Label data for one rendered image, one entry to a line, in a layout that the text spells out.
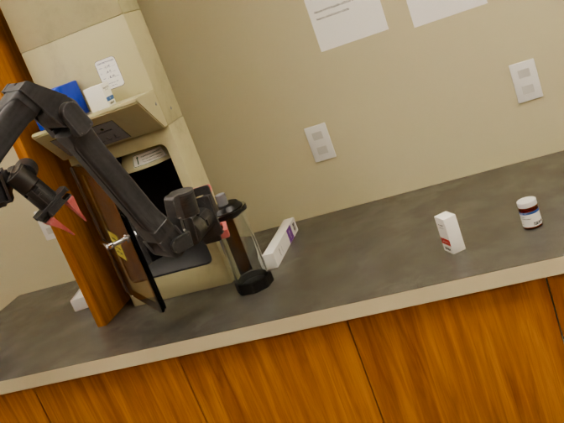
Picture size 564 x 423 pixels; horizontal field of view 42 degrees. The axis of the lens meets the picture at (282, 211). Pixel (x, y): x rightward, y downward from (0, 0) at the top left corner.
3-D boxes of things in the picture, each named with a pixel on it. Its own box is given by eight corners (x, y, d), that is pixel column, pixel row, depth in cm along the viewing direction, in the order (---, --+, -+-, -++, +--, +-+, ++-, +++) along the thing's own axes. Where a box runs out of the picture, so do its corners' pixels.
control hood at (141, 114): (67, 159, 204) (51, 124, 201) (169, 125, 194) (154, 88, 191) (45, 171, 193) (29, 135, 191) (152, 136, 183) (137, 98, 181)
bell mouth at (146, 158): (136, 161, 221) (129, 143, 219) (188, 144, 215) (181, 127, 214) (111, 180, 204) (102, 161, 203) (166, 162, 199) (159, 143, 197)
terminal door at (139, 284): (130, 292, 214) (73, 164, 203) (166, 313, 187) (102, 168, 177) (127, 293, 214) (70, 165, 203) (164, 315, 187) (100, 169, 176)
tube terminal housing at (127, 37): (164, 270, 239) (65, 40, 219) (255, 247, 229) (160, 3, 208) (133, 306, 216) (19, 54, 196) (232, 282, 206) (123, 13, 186)
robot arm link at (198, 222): (179, 249, 168) (202, 246, 167) (170, 221, 166) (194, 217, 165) (189, 237, 175) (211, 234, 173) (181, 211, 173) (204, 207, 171)
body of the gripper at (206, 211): (210, 192, 176) (200, 203, 170) (225, 231, 179) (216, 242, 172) (185, 200, 179) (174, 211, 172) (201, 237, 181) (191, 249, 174)
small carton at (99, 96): (99, 109, 193) (90, 87, 191) (116, 102, 191) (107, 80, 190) (92, 112, 188) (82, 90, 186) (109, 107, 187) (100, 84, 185)
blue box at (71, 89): (59, 122, 200) (44, 91, 197) (90, 112, 196) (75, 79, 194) (39, 132, 191) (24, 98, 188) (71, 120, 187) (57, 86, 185)
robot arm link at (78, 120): (28, 116, 146) (55, 113, 138) (46, 97, 148) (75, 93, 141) (153, 259, 169) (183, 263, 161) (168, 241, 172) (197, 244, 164)
